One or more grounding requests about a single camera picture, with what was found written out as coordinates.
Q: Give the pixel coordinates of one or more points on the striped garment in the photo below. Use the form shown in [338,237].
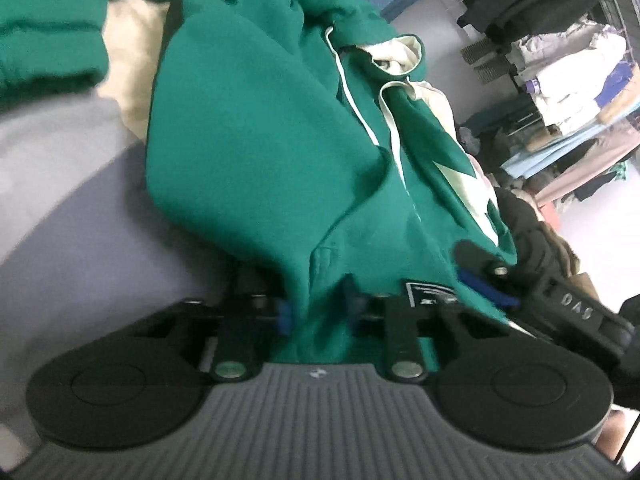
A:
[487,60]

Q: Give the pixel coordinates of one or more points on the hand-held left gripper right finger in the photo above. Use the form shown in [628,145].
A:
[405,335]

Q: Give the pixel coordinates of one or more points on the green hoodie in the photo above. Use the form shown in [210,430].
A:
[260,150]

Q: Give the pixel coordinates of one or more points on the blue jeans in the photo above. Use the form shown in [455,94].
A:
[505,117]

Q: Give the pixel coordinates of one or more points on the dark clothing pile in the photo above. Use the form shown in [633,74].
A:
[530,230]

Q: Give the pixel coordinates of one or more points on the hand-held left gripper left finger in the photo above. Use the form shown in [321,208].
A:
[240,325]

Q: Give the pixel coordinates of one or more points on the light blue garment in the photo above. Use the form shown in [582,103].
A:
[550,157]

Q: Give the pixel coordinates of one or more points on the pink beige pants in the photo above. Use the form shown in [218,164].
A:
[600,167]

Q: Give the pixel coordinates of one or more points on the white puffer jacket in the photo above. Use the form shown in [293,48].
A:
[575,75]

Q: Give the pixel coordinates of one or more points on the person's left hand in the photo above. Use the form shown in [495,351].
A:
[612,435]

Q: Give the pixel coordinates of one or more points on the metal clothes rack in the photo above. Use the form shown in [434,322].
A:
[612,5]

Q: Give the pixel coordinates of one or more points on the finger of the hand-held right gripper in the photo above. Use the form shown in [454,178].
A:
[487,280]

